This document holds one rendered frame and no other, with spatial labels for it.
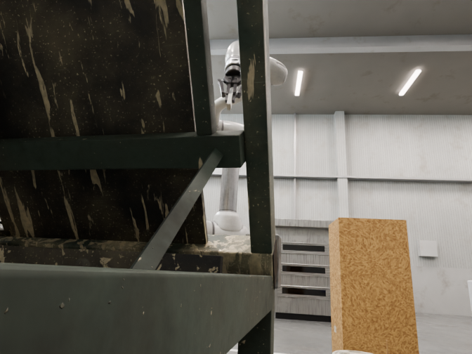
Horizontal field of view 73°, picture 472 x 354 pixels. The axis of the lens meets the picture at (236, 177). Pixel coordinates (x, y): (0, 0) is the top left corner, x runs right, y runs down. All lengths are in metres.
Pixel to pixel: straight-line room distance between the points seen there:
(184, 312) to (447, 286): 11.49
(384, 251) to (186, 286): 2.47
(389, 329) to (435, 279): 8.92
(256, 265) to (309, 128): 10.86
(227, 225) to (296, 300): 5.14
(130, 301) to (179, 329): 0.08
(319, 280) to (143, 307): 6.64
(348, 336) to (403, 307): 0.44
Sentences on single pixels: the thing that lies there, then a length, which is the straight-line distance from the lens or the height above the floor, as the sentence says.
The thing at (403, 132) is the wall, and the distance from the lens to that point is 12.39.
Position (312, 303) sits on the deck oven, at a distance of 6.82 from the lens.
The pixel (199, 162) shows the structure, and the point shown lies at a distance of 0.79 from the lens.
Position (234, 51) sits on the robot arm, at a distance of 1.48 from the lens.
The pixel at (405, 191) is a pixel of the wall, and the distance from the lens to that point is 11.68.
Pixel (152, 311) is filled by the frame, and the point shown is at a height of 0.77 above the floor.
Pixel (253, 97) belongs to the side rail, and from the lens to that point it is 0.79.
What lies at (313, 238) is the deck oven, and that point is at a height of 1.56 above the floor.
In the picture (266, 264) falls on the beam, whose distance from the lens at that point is 0.93.
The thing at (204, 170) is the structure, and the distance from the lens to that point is 0.67.
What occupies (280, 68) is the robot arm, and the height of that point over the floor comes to 1.67.
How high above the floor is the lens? 0.79
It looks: 17 degrees up
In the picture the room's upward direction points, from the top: 3 degrees clockwise
